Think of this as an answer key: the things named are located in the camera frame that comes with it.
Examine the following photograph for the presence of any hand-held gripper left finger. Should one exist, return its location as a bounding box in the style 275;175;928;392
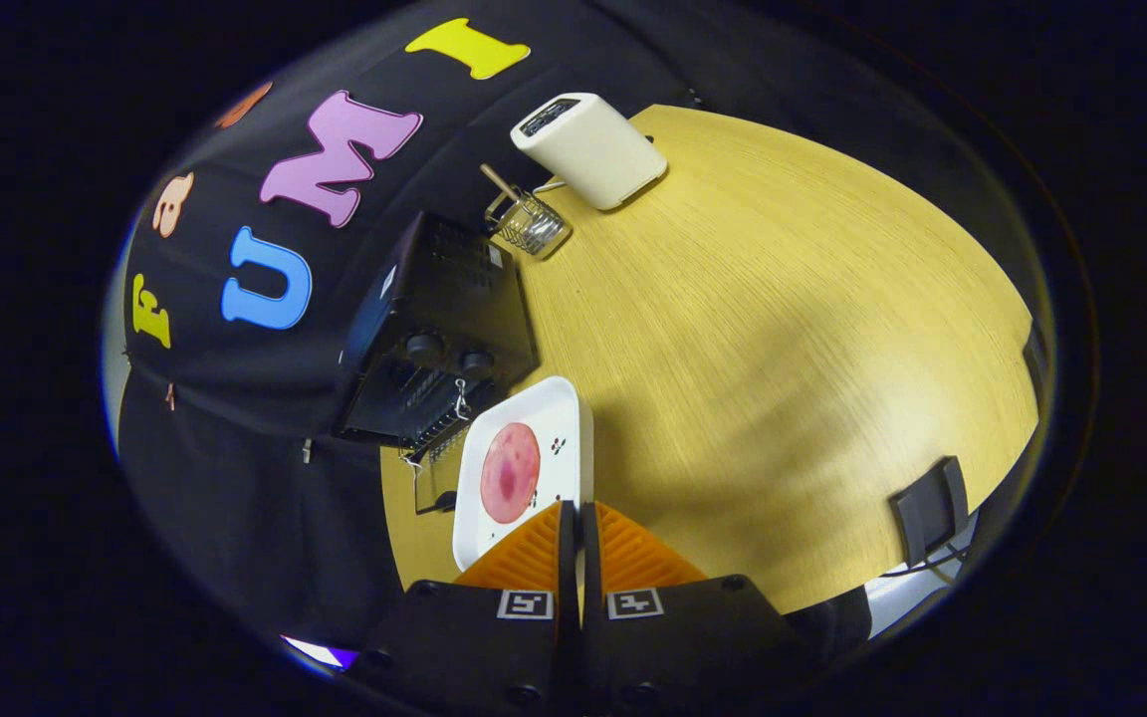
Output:
344;501;579;713

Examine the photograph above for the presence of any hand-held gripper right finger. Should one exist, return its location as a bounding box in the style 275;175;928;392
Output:
581;501;813;713

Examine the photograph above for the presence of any pink round food slice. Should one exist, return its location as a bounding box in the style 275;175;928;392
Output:
480;422;542;525

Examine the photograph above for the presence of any white square plate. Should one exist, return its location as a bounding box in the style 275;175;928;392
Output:
451;375;594;573

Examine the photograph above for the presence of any black toaster oven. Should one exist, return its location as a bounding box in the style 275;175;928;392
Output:
335;210;542;516

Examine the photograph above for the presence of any white pop-up toaster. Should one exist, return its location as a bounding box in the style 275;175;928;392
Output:
510;93;669;212

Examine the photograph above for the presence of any black backdrop cloth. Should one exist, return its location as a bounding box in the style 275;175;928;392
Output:
115;0;734;648

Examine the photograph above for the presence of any wooden stick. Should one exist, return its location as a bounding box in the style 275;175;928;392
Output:
479;163;525;205

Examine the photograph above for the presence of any wire utensil holder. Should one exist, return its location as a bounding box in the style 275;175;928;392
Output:
485;187;573;261

